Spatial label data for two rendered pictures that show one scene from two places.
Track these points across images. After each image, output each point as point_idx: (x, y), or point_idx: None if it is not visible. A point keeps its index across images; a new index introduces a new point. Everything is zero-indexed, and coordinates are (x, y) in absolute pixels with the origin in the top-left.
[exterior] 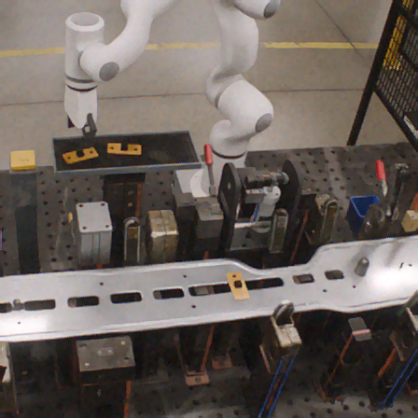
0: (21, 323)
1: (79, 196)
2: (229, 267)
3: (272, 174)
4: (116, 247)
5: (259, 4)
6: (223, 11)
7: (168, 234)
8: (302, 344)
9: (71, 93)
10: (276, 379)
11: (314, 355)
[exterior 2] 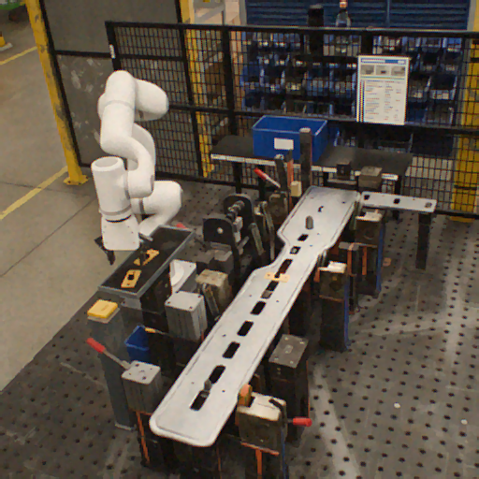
0: (224, 389)
1: (78, 358)
2: (259, 274)
3: (235, 206)
4: (170, 339)
5: (163, 103)
6: None
7: (224, 278)
8: None
9: (118, 227)
10: (342, 306)
11: (317, 302)
